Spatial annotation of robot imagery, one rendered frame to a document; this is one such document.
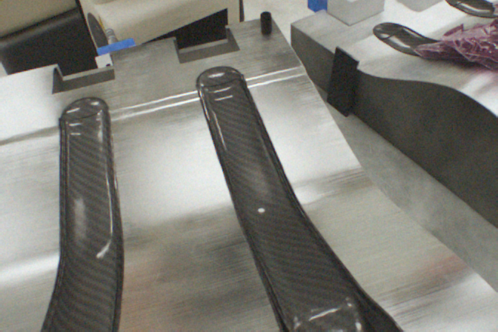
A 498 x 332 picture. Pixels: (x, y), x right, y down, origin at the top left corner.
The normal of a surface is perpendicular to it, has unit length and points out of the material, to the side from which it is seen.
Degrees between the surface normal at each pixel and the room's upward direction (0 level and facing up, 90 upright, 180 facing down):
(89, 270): 18
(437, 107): 90
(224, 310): 27
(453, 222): 0
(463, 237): 0
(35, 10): 90
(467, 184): 90
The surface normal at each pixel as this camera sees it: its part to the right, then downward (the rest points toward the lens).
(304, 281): -0.22, -0.92
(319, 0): -0.84, 0.44
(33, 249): -0.07, -0.69
